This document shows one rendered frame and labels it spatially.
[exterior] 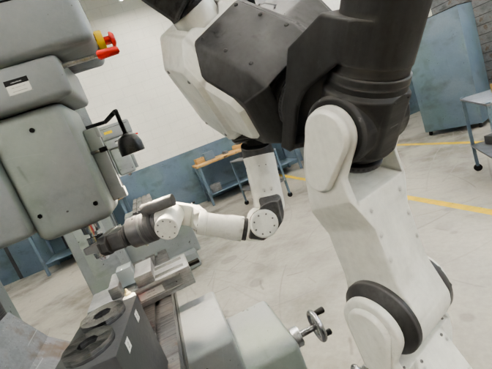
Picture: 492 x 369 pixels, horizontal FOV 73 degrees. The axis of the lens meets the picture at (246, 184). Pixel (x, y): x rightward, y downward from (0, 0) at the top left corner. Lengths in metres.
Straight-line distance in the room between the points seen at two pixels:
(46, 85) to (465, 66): 6.01
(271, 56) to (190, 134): 7.01
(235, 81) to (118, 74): 7.16
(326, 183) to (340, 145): 0.08
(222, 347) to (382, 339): 0.50
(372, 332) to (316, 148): 0.33
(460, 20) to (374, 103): 5.90
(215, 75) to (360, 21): 0.27
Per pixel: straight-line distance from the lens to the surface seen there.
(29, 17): 0.98
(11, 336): 1.29
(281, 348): 1.11
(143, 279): 1.20
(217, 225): 0.93
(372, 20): 0.48
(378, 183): 0.61
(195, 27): 0.69
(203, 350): 1.03
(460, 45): 6.38
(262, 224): 0.90
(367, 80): 0.50
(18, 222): 0.97
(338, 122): 0.49
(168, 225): 0.91
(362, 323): 0.66
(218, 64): 0.63
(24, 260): 8.18
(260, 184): 0.91
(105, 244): 0.99
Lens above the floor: 1.43
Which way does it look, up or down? 11 degrees down
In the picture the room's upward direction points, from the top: 21 degrees counter-clockwise
